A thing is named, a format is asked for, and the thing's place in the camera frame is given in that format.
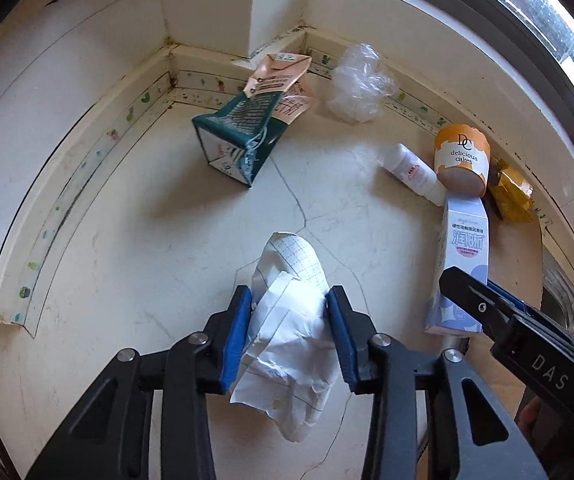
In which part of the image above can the flat cardboard sheet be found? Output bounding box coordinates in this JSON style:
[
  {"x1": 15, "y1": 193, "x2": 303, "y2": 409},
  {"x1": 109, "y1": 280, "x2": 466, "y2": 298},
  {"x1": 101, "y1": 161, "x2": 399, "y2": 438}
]
[{"x1": 417, "y1": 205, "x2": 545, "y2": 466}]

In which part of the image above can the person's right hand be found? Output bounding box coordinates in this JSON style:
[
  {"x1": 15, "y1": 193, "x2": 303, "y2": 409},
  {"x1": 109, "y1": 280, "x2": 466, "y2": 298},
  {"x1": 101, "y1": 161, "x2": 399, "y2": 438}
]
[{"x1": 516, "y1": 396, "x2": 543, "y2": 438}]

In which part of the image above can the white paper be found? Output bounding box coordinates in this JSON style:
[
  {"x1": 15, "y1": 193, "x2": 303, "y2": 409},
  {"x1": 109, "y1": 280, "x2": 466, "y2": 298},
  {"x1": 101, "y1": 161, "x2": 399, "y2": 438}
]
[{"x1": 229, "y1": 231, "x2": 342, "y2": 444}]

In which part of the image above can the yellow wrapper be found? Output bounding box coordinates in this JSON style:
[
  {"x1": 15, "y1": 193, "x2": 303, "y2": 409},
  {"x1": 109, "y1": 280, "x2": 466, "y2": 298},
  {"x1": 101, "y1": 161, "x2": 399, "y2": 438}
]
[{"x1": 486, "y1": 158, "x2": 535, "y2": 223}]

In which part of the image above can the orange white paper cake cup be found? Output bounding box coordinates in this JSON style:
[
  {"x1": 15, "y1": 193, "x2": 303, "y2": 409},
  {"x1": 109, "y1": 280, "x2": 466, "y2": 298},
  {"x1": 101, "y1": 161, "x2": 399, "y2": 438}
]
[{"x1": 434, "y1": 124, "x2": 491, "y2": 197}]

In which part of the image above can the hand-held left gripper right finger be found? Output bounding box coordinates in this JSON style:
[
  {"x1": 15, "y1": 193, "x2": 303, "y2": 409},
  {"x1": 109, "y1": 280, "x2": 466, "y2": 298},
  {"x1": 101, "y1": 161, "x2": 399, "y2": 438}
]
[{"x1": 326, "y1": 285, "x2": 550, "y2": 480}]

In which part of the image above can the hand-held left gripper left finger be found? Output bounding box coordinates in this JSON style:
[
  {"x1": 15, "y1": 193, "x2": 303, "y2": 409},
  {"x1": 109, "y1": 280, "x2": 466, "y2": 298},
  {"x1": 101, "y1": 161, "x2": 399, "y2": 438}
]
[{"x1": 26, "y1": 285, "x2": 254, "y2": 480}]

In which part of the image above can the small white bottle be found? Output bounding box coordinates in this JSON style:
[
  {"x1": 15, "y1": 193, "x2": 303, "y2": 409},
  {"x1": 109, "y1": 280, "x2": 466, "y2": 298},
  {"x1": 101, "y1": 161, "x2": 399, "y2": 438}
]
[{"x1": 378, "y1": 143, "x2": 448, "y2": 207}]

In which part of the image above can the teal carton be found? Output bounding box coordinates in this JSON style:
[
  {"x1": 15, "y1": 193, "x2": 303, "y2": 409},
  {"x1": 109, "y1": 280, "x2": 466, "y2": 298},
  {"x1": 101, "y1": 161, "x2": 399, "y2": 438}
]
[{"x1": 191, "y1": 91, "x2": 289, "y2": 189}]

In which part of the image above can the peach carton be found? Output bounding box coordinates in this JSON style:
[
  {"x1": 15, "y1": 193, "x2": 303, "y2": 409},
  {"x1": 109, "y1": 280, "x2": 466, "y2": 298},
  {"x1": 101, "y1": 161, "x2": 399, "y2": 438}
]
[{"x1": 243, "y1": 51, "x2": 316, "y2": 126}]

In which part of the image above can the purple white box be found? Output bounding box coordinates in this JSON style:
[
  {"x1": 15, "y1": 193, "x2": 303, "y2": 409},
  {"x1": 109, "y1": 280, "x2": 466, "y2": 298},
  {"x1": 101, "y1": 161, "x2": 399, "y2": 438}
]
[{"x1": 423, "y1": 194, "x2": 491, "y2": 336}]

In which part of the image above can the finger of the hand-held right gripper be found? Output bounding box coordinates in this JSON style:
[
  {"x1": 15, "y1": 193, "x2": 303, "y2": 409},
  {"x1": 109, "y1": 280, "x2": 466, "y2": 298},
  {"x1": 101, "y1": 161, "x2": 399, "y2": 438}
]
[
  {"x1": 487, "y1": 282, "x2": 574, "y2": 341},
  {"x1": 438, "y1": 266, "x2": 523, "y2": 346}
]

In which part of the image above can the clear plastic bag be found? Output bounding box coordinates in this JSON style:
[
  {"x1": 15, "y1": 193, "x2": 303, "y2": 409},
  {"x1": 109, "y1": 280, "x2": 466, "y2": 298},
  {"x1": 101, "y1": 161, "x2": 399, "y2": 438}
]
[{"x1": 326, "y1": 42, "x2": 400, "y2": 124}]

